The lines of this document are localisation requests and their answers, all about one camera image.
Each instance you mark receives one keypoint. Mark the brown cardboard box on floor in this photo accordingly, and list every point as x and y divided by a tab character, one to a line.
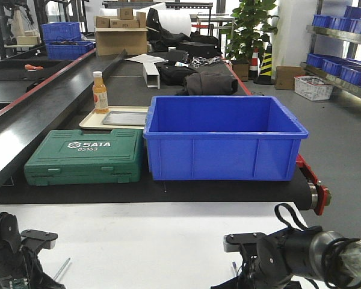
285	76

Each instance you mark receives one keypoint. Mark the stacked blue bins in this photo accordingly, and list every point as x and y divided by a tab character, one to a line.
63	41

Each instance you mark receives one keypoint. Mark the red conveyor end bracket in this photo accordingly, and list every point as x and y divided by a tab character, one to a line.
321	195

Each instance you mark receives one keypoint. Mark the green potted plant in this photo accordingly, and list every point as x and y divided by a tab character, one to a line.
251	28

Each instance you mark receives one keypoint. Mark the small metal tray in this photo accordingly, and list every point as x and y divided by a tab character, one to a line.
132	118

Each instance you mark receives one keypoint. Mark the white square tube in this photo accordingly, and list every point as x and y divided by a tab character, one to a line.
151	75

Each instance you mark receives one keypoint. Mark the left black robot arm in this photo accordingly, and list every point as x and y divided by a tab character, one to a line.
19	263

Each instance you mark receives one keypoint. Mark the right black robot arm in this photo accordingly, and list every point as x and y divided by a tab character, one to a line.
270	261

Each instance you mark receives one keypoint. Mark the yellow black traffic cone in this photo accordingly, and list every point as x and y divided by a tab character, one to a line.
265	74

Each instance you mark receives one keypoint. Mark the red white traffic cone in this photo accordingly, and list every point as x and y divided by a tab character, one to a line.
253	70

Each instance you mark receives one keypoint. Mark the green black cross screwdriver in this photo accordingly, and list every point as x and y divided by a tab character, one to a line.
61	269

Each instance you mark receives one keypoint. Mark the green SATA tool case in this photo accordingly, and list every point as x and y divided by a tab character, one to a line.
73	157

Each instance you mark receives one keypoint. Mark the beige plastic tray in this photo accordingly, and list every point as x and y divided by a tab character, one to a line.
94	120

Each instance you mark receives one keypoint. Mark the large cardboard box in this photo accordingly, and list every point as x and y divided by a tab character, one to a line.
111	41

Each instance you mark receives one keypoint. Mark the dark folded jacket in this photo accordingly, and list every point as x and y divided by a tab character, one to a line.
209	83

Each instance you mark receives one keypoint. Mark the large blue plastic bin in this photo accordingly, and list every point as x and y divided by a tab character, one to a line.
246	138

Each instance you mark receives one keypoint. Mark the white printed crate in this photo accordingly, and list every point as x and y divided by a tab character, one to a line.
313	88

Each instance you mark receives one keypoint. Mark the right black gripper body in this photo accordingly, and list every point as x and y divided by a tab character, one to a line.
246	245

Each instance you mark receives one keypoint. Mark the orange juice bottle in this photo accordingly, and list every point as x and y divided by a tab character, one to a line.
100	94

